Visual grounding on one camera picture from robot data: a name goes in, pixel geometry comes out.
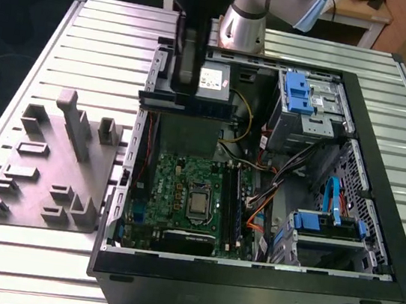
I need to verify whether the blue RAM stick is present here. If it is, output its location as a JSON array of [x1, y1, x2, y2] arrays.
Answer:
[[228, 166, 252, 243], [136, 88, 240, 123]]

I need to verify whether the blue plastic drive latch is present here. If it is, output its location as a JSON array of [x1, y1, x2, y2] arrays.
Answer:
[[279, 69, 319, 118]]

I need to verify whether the gray power supply unit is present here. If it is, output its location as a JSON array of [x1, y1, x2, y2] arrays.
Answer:
[[146, 53, 239, 162]]

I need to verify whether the silver drive cage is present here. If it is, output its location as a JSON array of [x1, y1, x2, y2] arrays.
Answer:
[[265, 67, 362, 164]]

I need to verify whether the green motherboard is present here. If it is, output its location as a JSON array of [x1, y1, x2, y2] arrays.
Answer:
[[114, 145, 262, 264]]

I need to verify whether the silver CPU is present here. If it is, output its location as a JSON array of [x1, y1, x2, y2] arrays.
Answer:
[[187, 191, 213, 216]]

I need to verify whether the gray parts rack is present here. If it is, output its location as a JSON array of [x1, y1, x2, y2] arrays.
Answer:
[[0, 80, 138, 241]]

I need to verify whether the black graphics card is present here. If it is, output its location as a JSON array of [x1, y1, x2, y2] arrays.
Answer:
[[116, 219, 217, 259]]

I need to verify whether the hard disk in blue carrier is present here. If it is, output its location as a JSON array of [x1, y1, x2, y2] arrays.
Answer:
[[289, 208, 371, 244]]

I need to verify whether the silver disk bay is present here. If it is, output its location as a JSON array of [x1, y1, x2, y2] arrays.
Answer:
[[269, 215, 382, 279]]

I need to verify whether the black PC case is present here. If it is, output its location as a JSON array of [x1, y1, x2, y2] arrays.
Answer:
[[81, 30, 406, 304]]

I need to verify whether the yellow wire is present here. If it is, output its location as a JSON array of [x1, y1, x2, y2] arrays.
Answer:
[[219, 87, 258, 146]]

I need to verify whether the black white wire bundle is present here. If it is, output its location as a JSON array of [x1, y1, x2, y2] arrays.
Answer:
[[215, 141, 279, 174]]

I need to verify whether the black cable bundle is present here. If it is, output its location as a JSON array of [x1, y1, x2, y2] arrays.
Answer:
[[247, 135, 326, 218]]

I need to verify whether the orange wire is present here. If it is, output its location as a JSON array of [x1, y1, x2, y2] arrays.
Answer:
[[243, 188, 278, 239]]

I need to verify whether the blue flat data wire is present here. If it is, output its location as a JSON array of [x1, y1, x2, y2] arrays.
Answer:
[[319, 174, 350, 228]]

